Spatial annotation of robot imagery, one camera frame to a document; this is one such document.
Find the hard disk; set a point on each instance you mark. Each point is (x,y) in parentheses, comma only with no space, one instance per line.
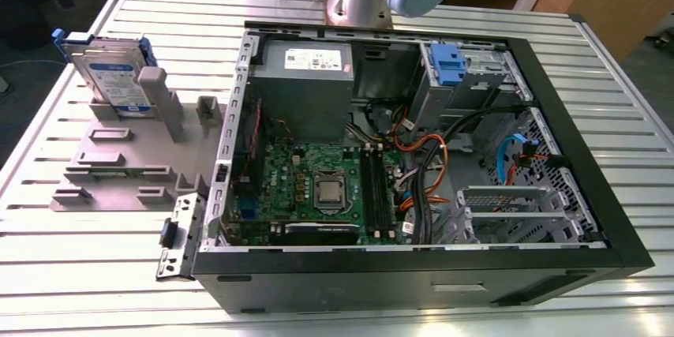
(112,76)

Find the metal disk bay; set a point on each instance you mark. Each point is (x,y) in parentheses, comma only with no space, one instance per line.
(504,215)

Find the grey parts rack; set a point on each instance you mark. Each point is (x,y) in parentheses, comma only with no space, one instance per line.
(141,151)

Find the green RAM stick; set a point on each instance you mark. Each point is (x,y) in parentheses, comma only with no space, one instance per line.
(112,173)

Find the grey power supply unit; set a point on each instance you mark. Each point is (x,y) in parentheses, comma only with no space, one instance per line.
(305,108)

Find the green motherboard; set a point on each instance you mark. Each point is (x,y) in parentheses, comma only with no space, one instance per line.
(284,163)

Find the black blue port plug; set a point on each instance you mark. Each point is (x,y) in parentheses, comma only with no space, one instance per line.
(168,232)

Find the CPU socket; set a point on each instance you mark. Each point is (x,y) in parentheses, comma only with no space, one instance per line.
(328,175)

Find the silver CPU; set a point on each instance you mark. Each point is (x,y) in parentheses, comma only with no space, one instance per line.
(329,192)

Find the black RAM slot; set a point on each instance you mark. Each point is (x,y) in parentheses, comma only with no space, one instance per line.
(372,191)
(378,191)

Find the black graphics card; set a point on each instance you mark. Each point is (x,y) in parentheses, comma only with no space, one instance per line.
(315,234)

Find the metal optical drive cage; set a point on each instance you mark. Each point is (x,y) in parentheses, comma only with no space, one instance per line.
(452,104)

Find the black open PC case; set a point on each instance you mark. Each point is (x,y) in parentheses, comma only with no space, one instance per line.
(368,274)

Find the black table corner cap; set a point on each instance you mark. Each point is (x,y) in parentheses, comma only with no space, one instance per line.
(576,18)

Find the black chair wheel base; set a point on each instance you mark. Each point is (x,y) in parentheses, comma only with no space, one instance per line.
(663,37)

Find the metal slot retainer bracket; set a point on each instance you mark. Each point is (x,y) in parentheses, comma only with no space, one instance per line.
(185,210)

